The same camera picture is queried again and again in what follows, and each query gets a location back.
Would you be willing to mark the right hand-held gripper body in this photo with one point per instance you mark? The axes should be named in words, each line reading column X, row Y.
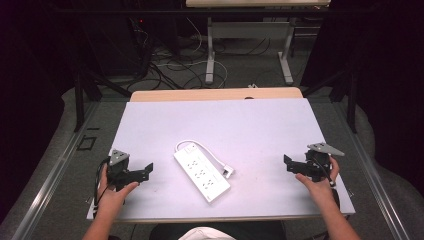
column 318, row 163

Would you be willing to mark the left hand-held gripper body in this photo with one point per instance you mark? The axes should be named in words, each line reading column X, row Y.
column 117, row 165

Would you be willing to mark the person's right hand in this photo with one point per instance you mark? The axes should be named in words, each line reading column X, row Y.
column 318, row 188

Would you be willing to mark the person's left hand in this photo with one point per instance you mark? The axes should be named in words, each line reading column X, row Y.
column 112, row 198

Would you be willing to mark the white power strip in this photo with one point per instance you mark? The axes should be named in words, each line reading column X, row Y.
column 201, row 173

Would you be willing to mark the white table cover board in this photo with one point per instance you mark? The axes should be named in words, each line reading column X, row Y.
column 233, row 123

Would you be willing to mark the black metal stand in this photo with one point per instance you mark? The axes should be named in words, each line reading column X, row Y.
column 351, row 100
column 79, row 100

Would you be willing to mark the person's dark pants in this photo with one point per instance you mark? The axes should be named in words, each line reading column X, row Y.
column 260, row 231

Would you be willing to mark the person's white shirt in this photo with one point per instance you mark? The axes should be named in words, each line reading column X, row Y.
column 206, row 234

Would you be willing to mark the wooden table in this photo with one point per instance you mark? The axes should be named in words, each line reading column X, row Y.
column 200, row 94

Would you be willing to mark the dark equipment rack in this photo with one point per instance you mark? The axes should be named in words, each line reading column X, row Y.
column 126, row 40

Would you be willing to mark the desk with white metal legs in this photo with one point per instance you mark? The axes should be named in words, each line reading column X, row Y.
column 250, row 30

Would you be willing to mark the aluminium floor rail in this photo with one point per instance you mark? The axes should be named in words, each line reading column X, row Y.
column 376, row 186
column 50, row 180

